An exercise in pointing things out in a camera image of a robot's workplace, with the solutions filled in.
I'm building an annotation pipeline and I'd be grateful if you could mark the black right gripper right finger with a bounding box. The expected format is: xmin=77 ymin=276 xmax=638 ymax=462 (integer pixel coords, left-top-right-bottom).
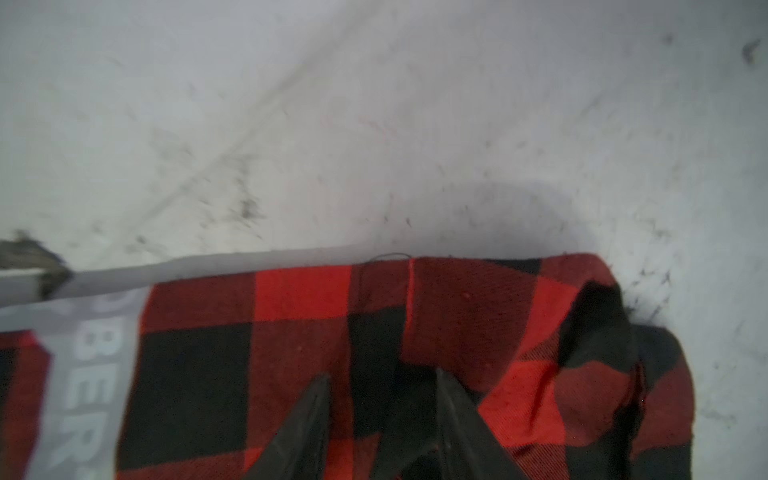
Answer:
xmin=436 ymin=369 xmax=527 ymax=480

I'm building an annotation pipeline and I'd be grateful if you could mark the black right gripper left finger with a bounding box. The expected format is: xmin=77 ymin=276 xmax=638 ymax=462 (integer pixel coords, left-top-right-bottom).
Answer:
xmin=243 ymin=374 xmax=331 ymax=480

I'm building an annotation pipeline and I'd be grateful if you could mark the red black plaid shirt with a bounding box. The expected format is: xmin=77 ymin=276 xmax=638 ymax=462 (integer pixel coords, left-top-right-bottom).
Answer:
xmin=1 ymin=254 xmax=694 ymax=479

